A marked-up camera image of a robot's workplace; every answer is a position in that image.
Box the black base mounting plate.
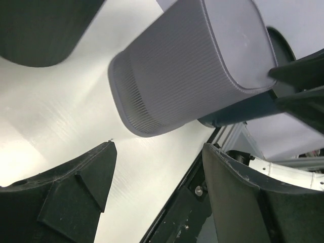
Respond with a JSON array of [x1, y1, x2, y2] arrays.
[[139, 156, 216, 243]]

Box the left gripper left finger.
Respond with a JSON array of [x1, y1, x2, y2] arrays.
[[1, 141, 117, 242]]

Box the aluminium frame rail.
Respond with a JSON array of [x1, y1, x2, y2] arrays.
[[216, 119, 323, 171]]

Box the dark navy round bin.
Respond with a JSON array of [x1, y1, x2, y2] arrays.
[[198, 27, 298, 128]]

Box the black ribbed round bin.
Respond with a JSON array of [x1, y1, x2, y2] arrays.
[[1, 0, 104, 67]]

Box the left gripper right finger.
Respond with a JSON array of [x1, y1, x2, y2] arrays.
[[202, 143, 323, 242]]

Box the grey mesh square basket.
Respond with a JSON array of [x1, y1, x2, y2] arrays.
[[108, 1, 276, 137]]

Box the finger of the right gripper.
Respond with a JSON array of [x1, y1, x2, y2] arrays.
[[275, 87, 323, 134], [268, 49, 323, 90]]

